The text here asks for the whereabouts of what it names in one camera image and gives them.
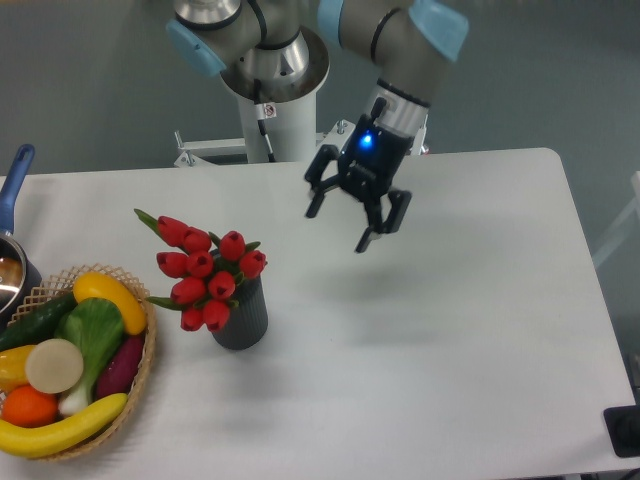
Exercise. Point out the yellow banana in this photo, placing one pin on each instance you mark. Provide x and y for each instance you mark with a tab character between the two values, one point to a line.
38	442

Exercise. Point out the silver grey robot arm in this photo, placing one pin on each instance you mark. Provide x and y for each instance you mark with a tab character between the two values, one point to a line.
272	56

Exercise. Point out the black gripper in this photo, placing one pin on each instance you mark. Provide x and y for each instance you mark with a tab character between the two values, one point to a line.
372	160

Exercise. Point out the orange fruit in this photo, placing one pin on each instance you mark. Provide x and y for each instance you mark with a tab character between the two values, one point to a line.
27	407

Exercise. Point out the white metal base frame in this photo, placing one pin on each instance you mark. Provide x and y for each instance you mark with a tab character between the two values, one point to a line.
233	151

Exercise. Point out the black device at edge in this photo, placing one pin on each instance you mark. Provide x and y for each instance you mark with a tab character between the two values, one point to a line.
623	428

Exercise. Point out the woven wicker basket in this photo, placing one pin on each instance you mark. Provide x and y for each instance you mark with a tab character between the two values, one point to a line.
61	283

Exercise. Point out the purple sweet potato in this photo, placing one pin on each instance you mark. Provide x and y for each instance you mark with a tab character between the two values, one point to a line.
119	374

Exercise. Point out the beige round slice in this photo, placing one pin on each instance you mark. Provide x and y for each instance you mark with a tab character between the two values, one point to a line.
54	366

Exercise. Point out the dark green cucumber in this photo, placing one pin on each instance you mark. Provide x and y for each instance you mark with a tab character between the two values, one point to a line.
39	324

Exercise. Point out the dark grey ribbed vase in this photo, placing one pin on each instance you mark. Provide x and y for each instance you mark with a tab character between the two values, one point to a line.
247	319

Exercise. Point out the green bok choy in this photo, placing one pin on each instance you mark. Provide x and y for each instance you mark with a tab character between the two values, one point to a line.
95	326

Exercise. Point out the red tulip bouquet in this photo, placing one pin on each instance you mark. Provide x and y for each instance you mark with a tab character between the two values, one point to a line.
210	273

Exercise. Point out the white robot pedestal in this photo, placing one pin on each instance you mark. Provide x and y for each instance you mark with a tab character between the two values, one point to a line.
287	129

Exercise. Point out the yellow bell pepper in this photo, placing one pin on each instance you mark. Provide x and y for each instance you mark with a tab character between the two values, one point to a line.
13	367

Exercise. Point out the blue handled saucepan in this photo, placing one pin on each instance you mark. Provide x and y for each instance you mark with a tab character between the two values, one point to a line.
18	275

